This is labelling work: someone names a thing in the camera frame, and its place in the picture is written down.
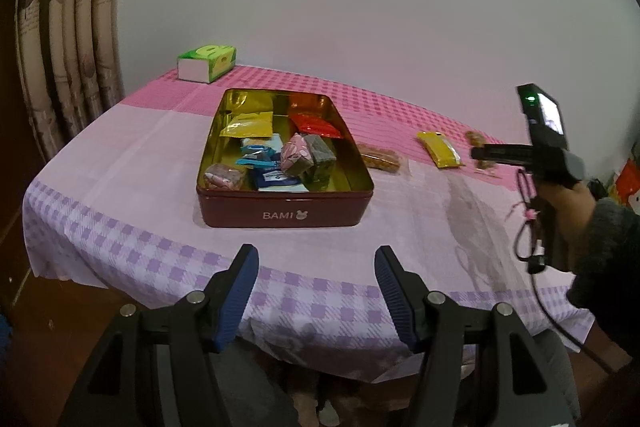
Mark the pink snack packet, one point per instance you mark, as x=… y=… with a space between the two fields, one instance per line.
x=222 y=177
x=295 y=154

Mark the red tin box gold inside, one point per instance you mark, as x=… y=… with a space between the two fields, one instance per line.
x=280 y=212

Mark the clear peanut bar packet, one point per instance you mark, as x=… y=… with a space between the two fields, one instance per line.
x=382 y=158

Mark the red snack packet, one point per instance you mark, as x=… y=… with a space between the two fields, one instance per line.
x=315 y=125

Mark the person's right hand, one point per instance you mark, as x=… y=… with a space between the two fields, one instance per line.
x=570 y=217

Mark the dark sesame bar packet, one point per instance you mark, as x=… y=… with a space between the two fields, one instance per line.
x=320 y=157

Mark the small clear nut snack packet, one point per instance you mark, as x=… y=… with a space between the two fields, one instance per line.
x=475 y=139

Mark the colourful cartoon bag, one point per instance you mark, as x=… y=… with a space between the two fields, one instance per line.
x=629 y=187

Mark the pink purple checked tablecloth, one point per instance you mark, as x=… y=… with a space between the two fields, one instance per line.
x=150 y=167

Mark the yellow snack packet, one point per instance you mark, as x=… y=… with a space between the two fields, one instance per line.
x=250 y=124
x=440 y=150

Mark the green tissue box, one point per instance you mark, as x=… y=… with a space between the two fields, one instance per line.
x=207 y=62

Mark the beige patterned curtain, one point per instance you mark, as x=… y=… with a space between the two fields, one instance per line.
x=75 y=32

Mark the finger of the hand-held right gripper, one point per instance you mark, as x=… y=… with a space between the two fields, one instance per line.
x=500 y=153

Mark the blue candy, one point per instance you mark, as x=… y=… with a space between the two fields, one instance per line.
x=260 y=152

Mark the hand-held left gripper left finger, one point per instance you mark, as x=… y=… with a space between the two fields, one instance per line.
x=240 y=297

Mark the blue cracker packet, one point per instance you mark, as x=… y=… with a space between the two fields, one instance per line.
x=275 y=179

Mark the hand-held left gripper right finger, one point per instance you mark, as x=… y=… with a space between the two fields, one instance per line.
x=395 y=302

